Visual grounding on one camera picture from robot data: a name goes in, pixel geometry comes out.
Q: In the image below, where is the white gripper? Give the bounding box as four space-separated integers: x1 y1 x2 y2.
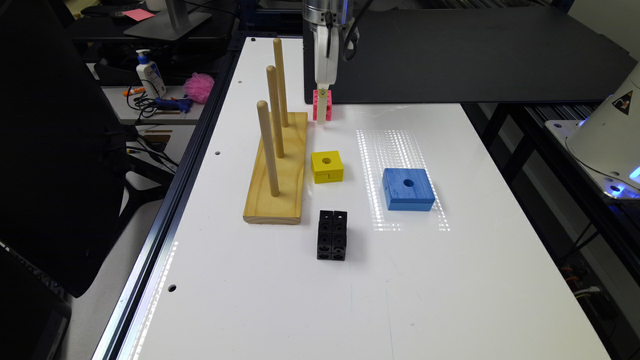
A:
314 25 340 125

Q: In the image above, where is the pink cube block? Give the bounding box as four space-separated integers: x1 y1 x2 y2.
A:
312 89 332 121

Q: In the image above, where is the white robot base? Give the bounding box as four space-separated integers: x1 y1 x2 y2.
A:
545 68 639 200

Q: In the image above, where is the middle wooden peg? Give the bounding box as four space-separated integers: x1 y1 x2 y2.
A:
266 65 284 158

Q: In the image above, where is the wooden peg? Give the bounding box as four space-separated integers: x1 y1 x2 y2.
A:
266 65 284 158
256 100 280 197
273 37 289 128

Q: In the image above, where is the front wooden peg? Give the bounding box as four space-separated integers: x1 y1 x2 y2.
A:
256 100 280 197

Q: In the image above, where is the yellow cube with hole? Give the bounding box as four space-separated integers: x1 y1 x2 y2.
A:
311 151 344 184

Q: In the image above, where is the back wooden peg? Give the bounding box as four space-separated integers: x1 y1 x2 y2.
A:
273 37 289 128

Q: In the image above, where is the blue block with hole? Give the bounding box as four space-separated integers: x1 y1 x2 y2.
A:
382 168 435 211

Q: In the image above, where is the pink bath sponge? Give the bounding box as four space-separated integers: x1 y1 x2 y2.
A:
183 72 215 104

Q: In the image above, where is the wooden peg base board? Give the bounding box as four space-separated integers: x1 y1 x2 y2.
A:
243 112 308 225

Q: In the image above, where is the black cube block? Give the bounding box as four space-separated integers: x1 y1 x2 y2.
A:
316 210 348 261

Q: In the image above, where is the blue glue gun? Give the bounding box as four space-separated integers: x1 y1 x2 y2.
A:
154 97 194 113

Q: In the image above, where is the silver monitor stand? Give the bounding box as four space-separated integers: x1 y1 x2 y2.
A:
124 0 211 41

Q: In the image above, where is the white lotion pump bottle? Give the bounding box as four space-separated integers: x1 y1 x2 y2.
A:
136 49 167 99

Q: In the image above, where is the black panel board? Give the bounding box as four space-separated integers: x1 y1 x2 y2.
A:
331 7 636 104

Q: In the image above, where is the pink sticky note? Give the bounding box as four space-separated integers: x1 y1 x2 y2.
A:
123 8 155 22

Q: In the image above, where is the black office chair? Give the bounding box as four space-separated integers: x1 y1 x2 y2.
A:
1 0 173 297

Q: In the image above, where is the black tangled cable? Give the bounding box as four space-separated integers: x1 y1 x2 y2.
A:
124 79 161 121

